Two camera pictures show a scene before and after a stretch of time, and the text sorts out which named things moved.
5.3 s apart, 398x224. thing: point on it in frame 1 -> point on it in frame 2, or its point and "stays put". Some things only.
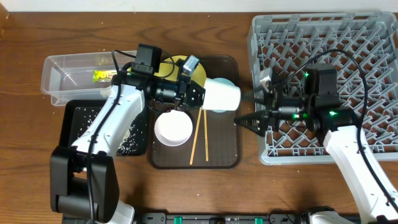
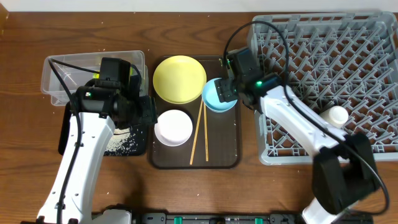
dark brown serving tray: (216, 142) stays put
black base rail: (221, 218) stays put
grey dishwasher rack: (362, 46) stays put
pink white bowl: (173, 127) stays put
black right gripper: (272, 110) -> (224, 87)
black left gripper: (184, 94) -> (148, 109)
